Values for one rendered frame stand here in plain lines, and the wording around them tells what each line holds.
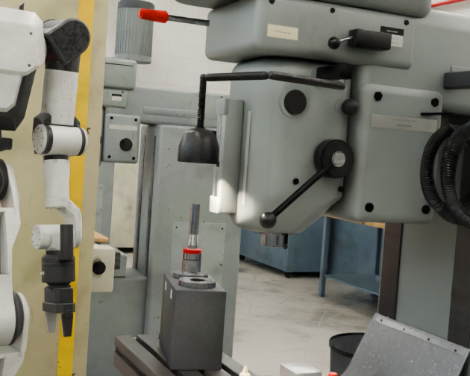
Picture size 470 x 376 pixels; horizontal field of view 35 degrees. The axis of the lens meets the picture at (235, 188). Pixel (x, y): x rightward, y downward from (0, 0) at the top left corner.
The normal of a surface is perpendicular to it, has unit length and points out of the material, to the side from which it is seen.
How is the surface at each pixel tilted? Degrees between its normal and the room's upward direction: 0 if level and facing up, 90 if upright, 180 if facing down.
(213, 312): 90
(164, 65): 90
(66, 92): 93
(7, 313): 74
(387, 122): 90
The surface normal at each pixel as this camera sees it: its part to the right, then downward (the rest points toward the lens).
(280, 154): 0.13, 0.06
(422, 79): 0.41, 0.07
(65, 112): 0.64, 0.15
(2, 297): 0.58, -0.33
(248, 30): -0.91, -0.04
